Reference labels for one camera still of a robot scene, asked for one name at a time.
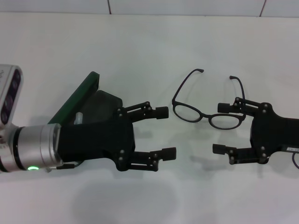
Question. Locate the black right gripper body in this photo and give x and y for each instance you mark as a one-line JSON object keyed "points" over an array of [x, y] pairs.
{"points": [[275, 135]]}

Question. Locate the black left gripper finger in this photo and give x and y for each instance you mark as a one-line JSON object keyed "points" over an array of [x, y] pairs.
{"points": [[161, 112], [168, 154]]}

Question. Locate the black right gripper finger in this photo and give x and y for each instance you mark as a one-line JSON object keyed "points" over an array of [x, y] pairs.
{"points": [[224, 108], [219, 149]]}

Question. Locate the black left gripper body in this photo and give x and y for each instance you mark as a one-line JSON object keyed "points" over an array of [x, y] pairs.
{"points": [[98, 140]]}

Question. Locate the black glasses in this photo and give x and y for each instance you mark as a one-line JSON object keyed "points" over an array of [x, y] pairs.
{"points": [[206, 115]]}

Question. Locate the green glasses case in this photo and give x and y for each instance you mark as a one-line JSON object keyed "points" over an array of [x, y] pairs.
{"points": [[77, 95]]}

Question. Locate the small silver flange connector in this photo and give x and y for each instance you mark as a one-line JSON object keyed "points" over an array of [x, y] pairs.
{"points": [[78, 118]]}

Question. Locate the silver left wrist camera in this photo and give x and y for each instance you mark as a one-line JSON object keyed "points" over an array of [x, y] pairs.
{"points": [[9, 93]]}

